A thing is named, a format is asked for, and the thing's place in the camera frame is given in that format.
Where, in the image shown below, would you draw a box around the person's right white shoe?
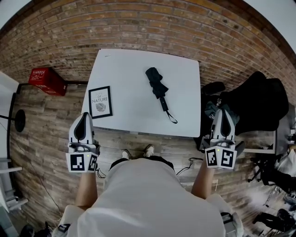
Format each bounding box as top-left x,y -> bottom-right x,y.
143,144 -> 155,158

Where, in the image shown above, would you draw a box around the dark green garment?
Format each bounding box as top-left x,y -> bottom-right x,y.
204,100 -> 240,127

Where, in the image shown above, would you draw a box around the white plastic bag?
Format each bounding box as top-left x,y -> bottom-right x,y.
274,148 -> 296,178

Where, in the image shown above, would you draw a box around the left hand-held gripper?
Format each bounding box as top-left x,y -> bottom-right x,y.
65,112 -> 100,173

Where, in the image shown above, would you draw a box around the black framed picture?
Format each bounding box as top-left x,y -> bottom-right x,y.
88,86 -> 113,120

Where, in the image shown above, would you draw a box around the person's right forearm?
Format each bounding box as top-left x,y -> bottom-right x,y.
191,162 -> 215,200

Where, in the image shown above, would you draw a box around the black floor cable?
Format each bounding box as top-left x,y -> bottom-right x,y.
175,157 -> 204,177

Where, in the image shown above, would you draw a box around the person's black shorts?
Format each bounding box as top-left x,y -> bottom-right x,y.
109,155 -> 175,172

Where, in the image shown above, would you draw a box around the person's white shirt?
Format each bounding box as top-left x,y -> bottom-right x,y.
52,158 -> 245,237

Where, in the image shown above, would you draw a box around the white table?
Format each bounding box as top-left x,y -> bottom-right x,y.
81,48 -> 201,138

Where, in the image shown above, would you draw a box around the person's left forearm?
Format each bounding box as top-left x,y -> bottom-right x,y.
74,170 -> 99,211

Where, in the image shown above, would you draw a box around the black umbrella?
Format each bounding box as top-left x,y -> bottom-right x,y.
145,67 -> 179,125

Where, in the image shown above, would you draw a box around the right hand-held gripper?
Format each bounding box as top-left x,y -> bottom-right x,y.
200,108 -> 246,171

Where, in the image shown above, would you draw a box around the black round stand base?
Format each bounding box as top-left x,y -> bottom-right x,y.
14,109 -> 26,133

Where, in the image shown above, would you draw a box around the red box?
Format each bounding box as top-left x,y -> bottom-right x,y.
28,67 -> 68,97

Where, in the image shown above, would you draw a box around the white side desk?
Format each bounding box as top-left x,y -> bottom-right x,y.
242,104 -> 296,155

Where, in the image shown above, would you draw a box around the black equipment pile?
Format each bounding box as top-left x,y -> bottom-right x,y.
252,208 -> 296,233

